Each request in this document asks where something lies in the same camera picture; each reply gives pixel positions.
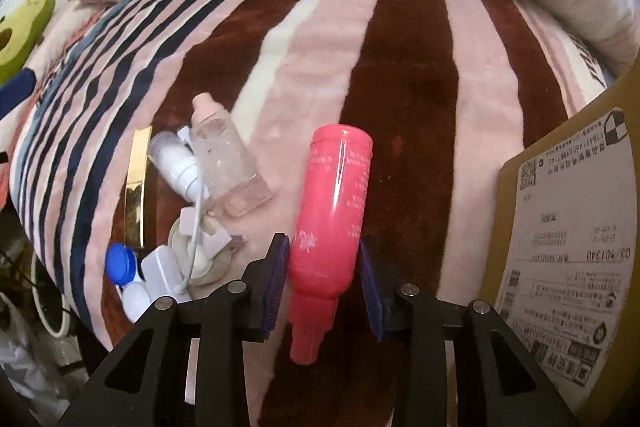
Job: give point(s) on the cardboard box with label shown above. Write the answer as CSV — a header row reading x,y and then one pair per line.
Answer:
x,y
563,263

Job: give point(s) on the striped fleece blanket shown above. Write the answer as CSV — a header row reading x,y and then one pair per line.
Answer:
x,y
449,90

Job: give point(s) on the pink plastic bottle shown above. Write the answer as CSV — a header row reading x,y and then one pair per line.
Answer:
x,y
327,233

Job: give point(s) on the round compact case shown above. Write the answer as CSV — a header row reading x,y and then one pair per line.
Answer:
x,y
214,252

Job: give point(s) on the blue cap white bottle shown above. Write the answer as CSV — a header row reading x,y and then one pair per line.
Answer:
x,y
121,267

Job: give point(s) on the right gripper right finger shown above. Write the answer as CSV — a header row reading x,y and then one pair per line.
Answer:
x,y
447,350

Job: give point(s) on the clear bottle pink cap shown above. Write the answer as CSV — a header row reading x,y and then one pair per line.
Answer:
x,y
229,170

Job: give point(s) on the green avocado plush toy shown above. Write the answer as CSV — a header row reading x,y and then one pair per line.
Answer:
x,y
21,31

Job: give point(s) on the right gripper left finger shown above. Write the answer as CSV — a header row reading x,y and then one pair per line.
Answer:
x,y
182,364

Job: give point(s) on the gold rectangular box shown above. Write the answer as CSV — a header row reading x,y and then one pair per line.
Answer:
x,y
135,188

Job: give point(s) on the white charger with cable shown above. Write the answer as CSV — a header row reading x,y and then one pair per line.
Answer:
x,y
160,267

